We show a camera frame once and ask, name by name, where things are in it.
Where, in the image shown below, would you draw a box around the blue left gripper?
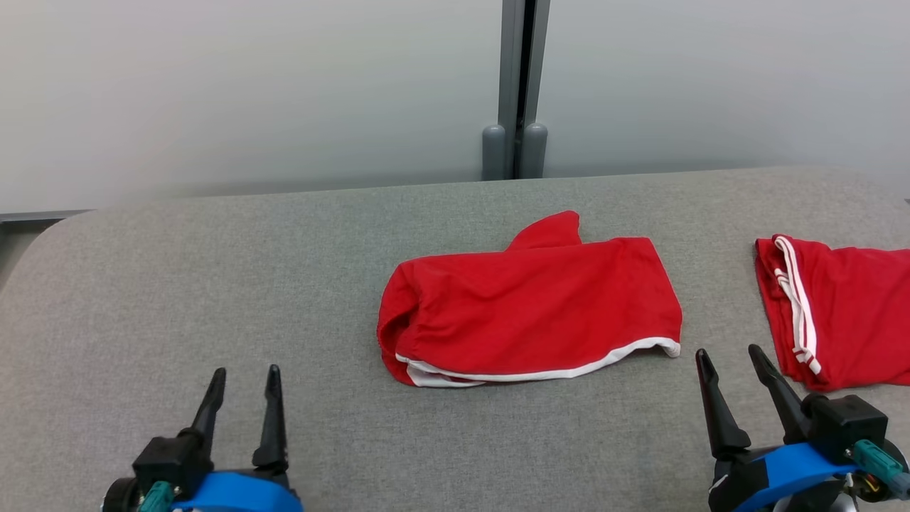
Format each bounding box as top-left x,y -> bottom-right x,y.
171,364 -> 305,512

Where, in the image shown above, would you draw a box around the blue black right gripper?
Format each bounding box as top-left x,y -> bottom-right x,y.
695,344 -> 861,512

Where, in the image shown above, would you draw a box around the red basketball jersey white sleeves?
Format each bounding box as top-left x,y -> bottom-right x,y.
754,234 -> 910,393

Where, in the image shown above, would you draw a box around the red shorts white hem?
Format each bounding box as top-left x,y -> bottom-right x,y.
376,210 -> 684,390

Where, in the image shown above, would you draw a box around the teal left camera connector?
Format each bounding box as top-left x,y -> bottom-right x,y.
138,481 -> 176,512

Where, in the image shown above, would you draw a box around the teal camera connector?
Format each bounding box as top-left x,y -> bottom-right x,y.
138,481 -> 176,512
852,439 -> 910,500

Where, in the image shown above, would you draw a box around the teal right camera connector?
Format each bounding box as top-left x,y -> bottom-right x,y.
852,439 -> 910,500

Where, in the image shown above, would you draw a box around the grey cylindrical post bumper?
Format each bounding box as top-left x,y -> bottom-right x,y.
520,122 -> 549,179
481,124 -> 507,181

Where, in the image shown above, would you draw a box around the grey metal partition post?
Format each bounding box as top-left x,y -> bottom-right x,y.
498,0 -> 552,181

